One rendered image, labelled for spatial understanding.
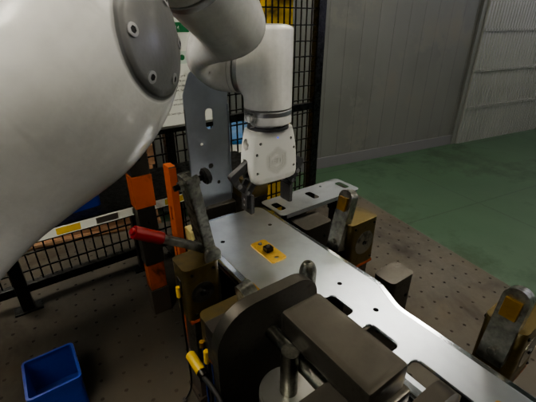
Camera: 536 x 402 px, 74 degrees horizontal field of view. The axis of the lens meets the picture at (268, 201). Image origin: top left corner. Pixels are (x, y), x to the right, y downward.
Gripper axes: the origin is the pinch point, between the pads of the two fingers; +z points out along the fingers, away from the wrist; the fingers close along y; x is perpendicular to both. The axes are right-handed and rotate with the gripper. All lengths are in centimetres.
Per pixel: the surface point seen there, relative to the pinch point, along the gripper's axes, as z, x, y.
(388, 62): 7, 203, 302
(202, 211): -3.1, -1.9, -15.1
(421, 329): 12.0, -32.1, 7.0
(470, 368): 12.0, -40.3, 6.1
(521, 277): 112, 2, 197
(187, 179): -9.5, -1.8, -17.1
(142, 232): -2.2, -1.0, -25.1
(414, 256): 42, 3, 65
